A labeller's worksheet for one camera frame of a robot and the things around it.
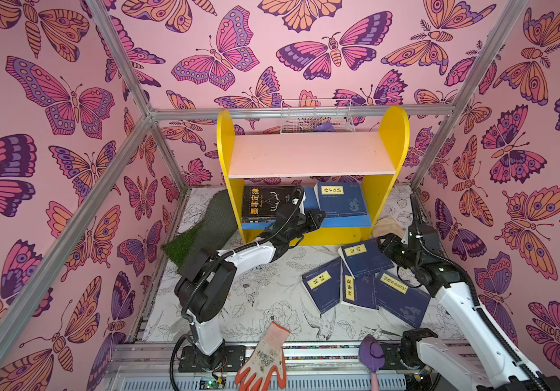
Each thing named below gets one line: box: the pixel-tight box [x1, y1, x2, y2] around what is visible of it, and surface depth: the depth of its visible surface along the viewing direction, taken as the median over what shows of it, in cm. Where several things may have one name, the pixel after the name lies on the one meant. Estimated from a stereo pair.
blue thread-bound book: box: [313, 182, 368, 218], surface depth 90 cm
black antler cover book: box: [241, 185, 298, 218], surface depth 92 cm
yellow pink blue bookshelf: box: [215, 105, 411, 247], surface depth 89 cm
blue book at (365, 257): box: [337, 238, 395, 280], surface depth 94 cm
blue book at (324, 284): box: [301, 256, 342, 315], surface depth 89 cm
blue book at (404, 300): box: [375, 271, 432, 329], surface depth 85 cm
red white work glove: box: [235, 321, 291, 391], surface depth 73 cm
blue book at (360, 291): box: [340, 259, 378, 310], surface depth 87 cm
